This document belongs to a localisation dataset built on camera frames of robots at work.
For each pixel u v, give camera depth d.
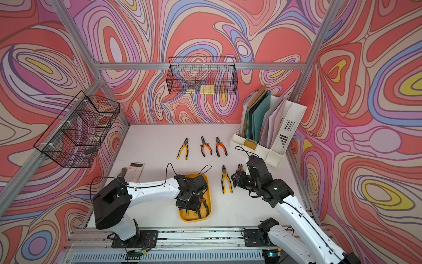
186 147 1.07
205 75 0.96
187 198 0.67
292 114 0.97
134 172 0.94
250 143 0.96
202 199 0.84
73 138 0.74
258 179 0.54
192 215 0.80
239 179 0.64
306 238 0.42
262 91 0.94
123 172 0.93
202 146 1.07
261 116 0.90
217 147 1.06
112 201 0.48
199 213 0.80
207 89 0.91
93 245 0.74
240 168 0.96
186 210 0.80
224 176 0.93
